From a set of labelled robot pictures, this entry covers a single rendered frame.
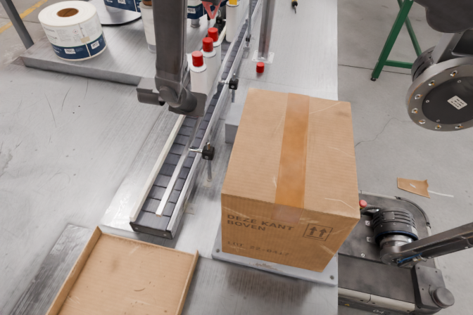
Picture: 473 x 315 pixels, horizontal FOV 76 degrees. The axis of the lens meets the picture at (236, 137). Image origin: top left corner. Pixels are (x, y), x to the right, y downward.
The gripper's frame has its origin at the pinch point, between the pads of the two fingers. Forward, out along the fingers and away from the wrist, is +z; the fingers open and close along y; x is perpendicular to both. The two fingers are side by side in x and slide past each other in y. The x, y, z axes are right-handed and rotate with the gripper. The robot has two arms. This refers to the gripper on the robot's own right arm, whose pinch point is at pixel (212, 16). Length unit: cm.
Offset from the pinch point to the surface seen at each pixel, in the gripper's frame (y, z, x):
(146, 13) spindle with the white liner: 9.8, -2.5, -22.2
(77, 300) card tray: 98, 20, -5
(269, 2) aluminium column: -4.4, -6.3, 20.9
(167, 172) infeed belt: 65, 14, 4
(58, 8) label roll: 11, 0, -58
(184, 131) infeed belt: 48, 14, 3
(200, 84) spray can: 38.6, 2.5, 6.3
